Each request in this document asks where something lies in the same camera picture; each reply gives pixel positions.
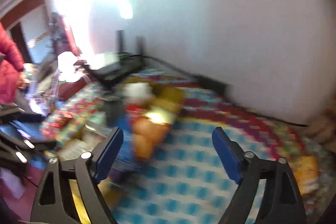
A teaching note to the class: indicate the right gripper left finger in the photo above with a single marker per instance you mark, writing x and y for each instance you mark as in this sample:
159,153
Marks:
100,160

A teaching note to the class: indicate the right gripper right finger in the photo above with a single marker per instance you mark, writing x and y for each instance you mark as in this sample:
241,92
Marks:
235,161

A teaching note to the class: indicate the yellow medicine box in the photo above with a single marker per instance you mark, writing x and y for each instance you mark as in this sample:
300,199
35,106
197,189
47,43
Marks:
306,173

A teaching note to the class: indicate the orange rubber dinosaur toy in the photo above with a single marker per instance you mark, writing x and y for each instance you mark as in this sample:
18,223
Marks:
147,136

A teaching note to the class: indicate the white sock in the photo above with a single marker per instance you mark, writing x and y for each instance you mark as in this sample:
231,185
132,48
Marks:
137,93

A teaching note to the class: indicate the gold rectangular tin tray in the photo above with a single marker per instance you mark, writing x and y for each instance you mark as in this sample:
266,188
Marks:
163,108

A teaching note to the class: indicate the polka dot table cloth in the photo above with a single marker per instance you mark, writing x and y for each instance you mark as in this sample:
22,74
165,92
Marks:
184,181

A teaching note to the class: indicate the red jacket person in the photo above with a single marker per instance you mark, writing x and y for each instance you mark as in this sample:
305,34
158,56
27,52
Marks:
12,68

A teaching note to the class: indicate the beige leaf print pillow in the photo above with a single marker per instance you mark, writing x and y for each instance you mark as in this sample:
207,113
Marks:
322,128

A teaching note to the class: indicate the black power adapter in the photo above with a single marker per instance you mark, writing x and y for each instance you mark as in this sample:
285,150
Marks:
220,88

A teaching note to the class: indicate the white box on router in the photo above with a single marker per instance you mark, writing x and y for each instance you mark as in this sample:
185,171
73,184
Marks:
102,60

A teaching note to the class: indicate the black wifi router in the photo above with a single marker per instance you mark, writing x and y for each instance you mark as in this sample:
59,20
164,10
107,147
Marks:
129,63

